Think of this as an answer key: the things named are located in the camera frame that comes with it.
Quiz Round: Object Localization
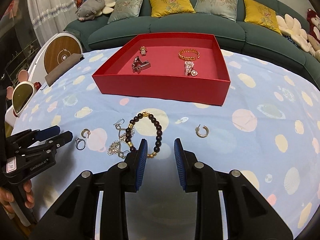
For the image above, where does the yellow embroidered cushion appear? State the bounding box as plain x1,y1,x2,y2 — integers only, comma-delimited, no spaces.
244,0,281,35
149,0,195,18

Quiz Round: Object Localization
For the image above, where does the white curtain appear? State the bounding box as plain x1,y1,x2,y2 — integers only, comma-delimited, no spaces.
27,0,76,46

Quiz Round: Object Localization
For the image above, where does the left grey embroidered cushion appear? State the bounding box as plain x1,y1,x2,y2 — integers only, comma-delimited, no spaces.
108,0,143,24

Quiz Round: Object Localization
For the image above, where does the gold chain bracelet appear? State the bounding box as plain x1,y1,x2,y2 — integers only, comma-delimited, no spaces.
177,48,201,62

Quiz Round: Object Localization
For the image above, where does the left yellow embroidered cushion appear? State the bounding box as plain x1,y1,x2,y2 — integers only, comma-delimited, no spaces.
149,0,195,18

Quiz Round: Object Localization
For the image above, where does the round white wood device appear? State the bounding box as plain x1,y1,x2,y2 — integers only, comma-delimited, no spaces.
28,32,83,84

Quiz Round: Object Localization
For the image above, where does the red monkey plush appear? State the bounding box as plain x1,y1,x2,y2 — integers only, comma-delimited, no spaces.
307,8,320,41

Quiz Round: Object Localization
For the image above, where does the silver pendant necklace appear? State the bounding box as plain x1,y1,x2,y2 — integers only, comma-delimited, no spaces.
107,140,131,159

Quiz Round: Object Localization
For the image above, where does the small hoop earring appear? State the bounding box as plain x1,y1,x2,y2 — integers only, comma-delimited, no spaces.
81,128,91,139

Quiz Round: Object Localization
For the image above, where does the white mouse-ear mirror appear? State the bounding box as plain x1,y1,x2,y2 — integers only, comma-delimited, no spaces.
5,69,41,127

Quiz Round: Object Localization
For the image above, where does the gold wrist watch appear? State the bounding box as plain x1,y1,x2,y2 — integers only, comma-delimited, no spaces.
139,46,147,56

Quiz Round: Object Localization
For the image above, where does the grey pig plush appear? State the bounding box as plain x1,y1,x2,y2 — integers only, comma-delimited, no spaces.
75,0,105,22

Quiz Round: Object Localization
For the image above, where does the pearl bracelet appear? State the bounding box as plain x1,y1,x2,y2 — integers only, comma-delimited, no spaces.
184,61,195,77

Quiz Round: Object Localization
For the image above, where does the dark bead bracelet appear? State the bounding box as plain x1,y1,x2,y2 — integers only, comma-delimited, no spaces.
124,112,163,159

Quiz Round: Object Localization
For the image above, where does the silver ring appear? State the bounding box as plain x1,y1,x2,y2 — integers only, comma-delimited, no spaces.
75,137,87,151

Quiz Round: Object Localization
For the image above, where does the silver wrist watch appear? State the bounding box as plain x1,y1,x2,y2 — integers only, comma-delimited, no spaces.
132,56,151,74

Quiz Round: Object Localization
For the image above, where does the red cardboard tray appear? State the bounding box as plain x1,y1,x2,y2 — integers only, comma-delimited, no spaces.
92,32,231,106

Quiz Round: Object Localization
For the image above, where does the white flower cushion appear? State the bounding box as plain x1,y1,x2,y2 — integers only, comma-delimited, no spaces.
276,14,311,53

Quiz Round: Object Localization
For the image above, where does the left hand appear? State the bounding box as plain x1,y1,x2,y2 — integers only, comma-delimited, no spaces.
0,178,36,214

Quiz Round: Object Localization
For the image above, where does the brown suede pouch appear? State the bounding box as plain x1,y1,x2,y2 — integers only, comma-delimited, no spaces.
45,53,84,87

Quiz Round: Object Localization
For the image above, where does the pearl stud earring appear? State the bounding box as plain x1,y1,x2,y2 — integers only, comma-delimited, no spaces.
191,70,198,76

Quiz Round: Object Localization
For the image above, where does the right grey embroidered cushion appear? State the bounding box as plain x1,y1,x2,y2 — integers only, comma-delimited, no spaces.
195,0,238,22

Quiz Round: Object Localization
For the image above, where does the right yellow embroidered cushion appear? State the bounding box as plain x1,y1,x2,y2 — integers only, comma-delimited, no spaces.
244,0,281,35

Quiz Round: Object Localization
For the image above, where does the grey embroidered cushion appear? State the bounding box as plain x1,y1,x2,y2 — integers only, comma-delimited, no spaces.
195,0,238,22
108,0,143,24

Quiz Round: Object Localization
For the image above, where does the blue patterned tablecloth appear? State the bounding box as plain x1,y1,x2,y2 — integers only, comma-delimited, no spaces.
14,49,319,239

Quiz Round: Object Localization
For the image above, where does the gold hoop earring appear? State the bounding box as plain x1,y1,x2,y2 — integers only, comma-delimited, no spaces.
195,125,209,138

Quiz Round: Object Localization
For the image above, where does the silver chain necklace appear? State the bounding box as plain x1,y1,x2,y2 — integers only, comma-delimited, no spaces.
113,118,136,143

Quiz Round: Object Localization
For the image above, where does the beige plush toy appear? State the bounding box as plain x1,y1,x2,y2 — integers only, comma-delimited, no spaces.
308,34,320,61

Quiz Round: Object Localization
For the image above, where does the dark green sofa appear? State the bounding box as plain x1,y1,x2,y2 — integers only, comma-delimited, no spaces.
65,0,319,87

